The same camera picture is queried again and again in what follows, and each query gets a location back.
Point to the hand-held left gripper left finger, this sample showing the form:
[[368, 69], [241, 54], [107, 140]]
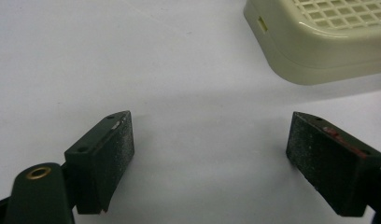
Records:
[[98, 161]]

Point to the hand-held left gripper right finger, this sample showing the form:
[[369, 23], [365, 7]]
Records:
[[328, 168]]

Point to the cream plastic drain basket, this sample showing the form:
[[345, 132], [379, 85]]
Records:
[[319, 46]]

